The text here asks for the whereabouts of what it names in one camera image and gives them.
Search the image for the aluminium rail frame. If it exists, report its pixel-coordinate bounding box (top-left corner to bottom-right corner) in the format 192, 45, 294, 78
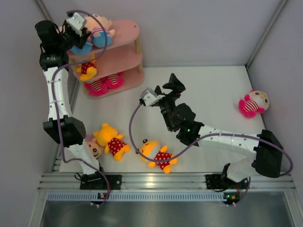
38, 157, 296, 192

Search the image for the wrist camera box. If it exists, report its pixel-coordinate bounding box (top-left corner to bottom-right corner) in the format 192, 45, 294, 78
140, 87, 165, 106
66, 12, 87, 36

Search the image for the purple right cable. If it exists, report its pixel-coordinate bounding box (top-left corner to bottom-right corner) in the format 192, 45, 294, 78
129, 100, 294, 208

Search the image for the peach doll striped shirt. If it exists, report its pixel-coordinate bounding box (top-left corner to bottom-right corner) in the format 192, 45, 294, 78
85, 14, 116, 48
85, 136, 104, 159
58, 23, 93, 56

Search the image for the pink owl plush left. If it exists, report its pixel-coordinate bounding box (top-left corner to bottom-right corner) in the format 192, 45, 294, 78
84, 78, 108, 97

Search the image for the pink owl plush right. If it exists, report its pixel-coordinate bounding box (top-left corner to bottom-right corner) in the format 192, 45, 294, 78
105, 72, 124, 89

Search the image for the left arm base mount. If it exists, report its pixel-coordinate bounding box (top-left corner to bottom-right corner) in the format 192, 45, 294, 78
74, 172, 122, 190

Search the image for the yellow frog plush polka dress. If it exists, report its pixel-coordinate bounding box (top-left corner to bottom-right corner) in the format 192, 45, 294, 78
140, 139, 178, 174

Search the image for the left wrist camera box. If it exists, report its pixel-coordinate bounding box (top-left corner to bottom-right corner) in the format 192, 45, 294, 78
66, 12, 87, 36

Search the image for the pink owl plush on table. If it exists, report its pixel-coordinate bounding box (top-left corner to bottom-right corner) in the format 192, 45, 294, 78
238, 89, 270, 118

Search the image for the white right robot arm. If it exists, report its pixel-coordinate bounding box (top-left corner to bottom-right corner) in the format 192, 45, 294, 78
159, 73, 283, 188

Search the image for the yellow bear polka dot dress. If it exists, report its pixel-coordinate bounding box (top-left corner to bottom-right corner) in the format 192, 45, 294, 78
93, 123, 131, 161

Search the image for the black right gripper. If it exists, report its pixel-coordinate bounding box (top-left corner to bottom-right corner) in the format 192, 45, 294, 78
155, 73, 186, 132

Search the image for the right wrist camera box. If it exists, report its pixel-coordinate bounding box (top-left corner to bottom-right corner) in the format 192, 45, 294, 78
140, 87, 165, 106

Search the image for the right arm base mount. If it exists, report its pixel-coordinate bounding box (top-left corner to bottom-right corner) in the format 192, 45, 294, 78
205, 174, 249, 192

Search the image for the white slotted cable duct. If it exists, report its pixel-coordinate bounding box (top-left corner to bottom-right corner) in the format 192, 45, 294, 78
47, 192, 228, 202

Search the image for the pink three tier shelf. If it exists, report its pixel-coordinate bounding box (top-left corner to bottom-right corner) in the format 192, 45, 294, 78
80, 19, 144, 98

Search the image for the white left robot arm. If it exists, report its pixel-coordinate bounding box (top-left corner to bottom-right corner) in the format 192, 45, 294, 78
35, 19, 107, 189

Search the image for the yellow bear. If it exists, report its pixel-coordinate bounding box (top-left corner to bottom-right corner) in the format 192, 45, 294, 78
76, 60, 97, 81

